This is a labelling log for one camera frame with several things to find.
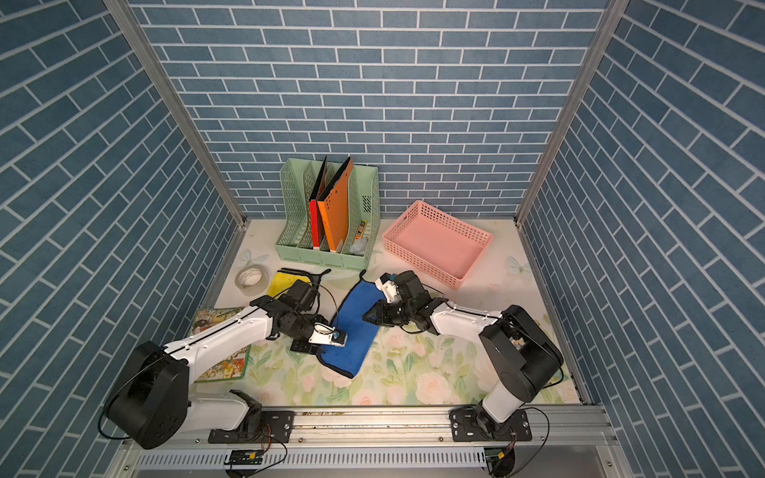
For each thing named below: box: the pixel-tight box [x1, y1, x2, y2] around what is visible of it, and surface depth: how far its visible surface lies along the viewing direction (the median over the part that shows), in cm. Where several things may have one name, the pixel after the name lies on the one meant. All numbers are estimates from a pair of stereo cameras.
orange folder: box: [316, 157, 354, 252], surface depth 90 cm
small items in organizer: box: [349, 220, 369, 256], surface depth 114 cm
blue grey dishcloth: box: [318, 268, 388, 379], surface depth 88 cm
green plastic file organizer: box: [274, 157, 382, 270], surface depth 105 cm
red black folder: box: [308, 155, 328, 250], surface depth 88 cm
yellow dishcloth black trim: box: [266, 267, 332, 298], surface depth 102 cm
